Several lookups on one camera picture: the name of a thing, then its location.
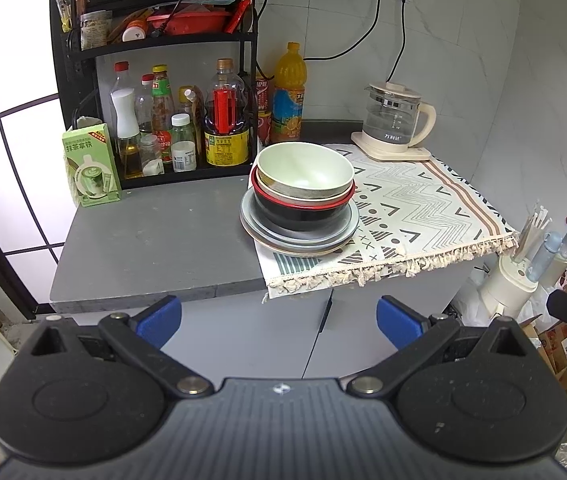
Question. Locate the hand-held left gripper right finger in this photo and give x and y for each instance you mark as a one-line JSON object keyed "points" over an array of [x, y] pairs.
{"points": [[398, 322]]}

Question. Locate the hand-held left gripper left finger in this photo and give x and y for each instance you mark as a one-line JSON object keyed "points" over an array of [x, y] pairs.
{"points": [[163, 317]]}

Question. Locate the white plate with flower print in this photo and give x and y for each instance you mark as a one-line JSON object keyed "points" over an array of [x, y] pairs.
{"points": [[303, 253]]}

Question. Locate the small white blue-print plate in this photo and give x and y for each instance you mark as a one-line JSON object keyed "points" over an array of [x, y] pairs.
{"points": [[308, 234]]}

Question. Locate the large white blue-print plate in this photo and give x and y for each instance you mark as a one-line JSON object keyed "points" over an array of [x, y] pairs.
{"points": [[249, 215]]}

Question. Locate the red and black bowl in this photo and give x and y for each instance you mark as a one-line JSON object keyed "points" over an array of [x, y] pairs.
{"points": [[298, 220]]}

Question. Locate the pale green bowl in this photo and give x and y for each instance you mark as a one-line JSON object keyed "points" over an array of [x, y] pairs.
{"points": [[303, 170], [308, 202]]}

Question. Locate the cardboard box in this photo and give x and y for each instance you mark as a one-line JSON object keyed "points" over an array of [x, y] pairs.
{"points": [[558, 350]]}

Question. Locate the white blender appliance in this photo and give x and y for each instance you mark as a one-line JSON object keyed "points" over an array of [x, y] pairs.
{"points": [[506, 285]]}

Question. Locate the bundle of white sticks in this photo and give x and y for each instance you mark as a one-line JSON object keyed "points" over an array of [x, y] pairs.
{"points": [[533, 235]]}

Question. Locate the patterned fringed table cloth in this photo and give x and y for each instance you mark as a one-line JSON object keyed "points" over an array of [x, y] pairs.
{"points": [[413, 200]]}

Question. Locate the black shelf rack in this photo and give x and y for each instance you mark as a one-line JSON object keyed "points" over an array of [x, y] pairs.
{"points": [[188, 180]]}

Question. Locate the small glass jar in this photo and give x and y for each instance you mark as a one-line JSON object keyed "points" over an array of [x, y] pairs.
{"points": [[152, 157]]}

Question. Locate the green drink mix box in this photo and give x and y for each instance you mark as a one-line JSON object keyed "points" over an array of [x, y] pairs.
{"points": [[90, 170]]}

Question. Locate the large soy sauce bottle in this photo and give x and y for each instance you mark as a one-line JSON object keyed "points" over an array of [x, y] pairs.
{"points": [[226, 147]]}

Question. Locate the glass electric kettle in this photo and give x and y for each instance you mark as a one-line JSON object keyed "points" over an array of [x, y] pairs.
{"points": [[393, 115]]}

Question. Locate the white cup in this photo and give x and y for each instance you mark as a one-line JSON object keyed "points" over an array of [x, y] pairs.
{"points": [[88, 122]]}

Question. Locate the small clear red-cap bottle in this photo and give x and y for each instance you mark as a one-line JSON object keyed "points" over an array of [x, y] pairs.
{"points": [[145, 100]]}

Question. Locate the orange juice bottle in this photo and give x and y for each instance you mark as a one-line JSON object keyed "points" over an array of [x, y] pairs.
{"points": [[288, 105]]}

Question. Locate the tall clear red-cap bottle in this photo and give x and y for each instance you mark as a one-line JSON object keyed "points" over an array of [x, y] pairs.
{"points": [[122, 75]]}

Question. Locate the frosted glass window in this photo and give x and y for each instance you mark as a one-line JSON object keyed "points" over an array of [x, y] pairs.
{"points": [[13, 85]]}

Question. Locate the glass storage jar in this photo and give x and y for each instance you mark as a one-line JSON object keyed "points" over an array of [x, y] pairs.
{"points": [[95, 30]]}

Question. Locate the red plastic container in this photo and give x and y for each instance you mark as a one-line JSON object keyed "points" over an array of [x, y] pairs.
{"points": [[188, 21]]}

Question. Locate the red snack packet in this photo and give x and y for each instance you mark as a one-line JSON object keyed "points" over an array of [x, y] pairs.
{"points": [[237, 16]]}

